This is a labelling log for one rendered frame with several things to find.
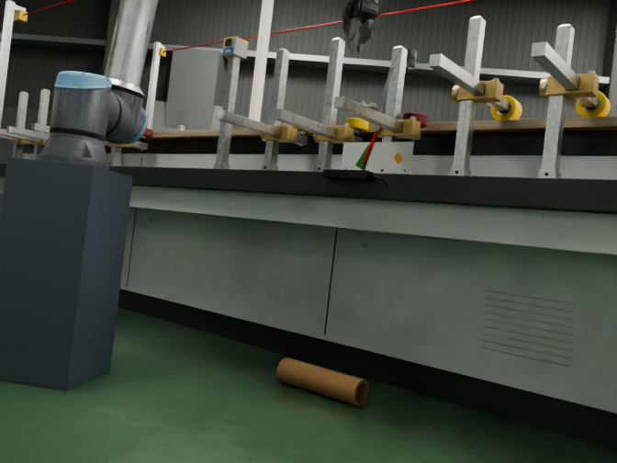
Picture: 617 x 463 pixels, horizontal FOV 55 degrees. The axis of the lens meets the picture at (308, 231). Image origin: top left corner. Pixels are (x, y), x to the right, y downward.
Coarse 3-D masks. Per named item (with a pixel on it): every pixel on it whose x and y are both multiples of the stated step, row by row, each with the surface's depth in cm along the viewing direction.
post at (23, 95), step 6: (24, 96) 341; (18, 102) 342; (24, 102) 342; (18, 108) 342; (24, 108) 342; (18, 114) 341; (24, 114) 342; (18, 120) 341; (24, 120) 343; (18, 126) 340; (24, 126) 343; (18, 144) 341; (18, 150) 342; (12, 156) 342; (18, 156) 342
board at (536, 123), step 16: (368, 128) 210; (432, 128) 195; (448, 128) 191; (480, 128) 184; (496, 128) 181; (512, 128) 178; (528, 128) 175; (544, 128) 172; (576, 128) 168; (592, 128) 166; (608, 128) 163
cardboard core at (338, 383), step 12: (288, 360) 190; (276, 372) 189; (288, 372) 186; (300, 372) 184; (312, 372) 182; (324, 372) 180; (336, 372) 179; (300, 384) 183; (312, 384) 180; (324, 384) 177; (336, 384) 175; (348, 384) 173; (360, 384) 177; (336, 396) 175; (348, 396) 172; (360, 396) 177
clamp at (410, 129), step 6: (402, 120) 181; (408, 120) 180; (414, 120) 180; (402, 126) 181; (408, 126) 180; (414, 126) 180; (420, 126) 183; (378, 132) 187; (384, 132) 185; (390, 132) 184; (396, 132) 183; (402, 132) 181; (408, 132) 180; (414, 132) 180; (402, 138) 186; (408, 138) 185; (414, 138) 184
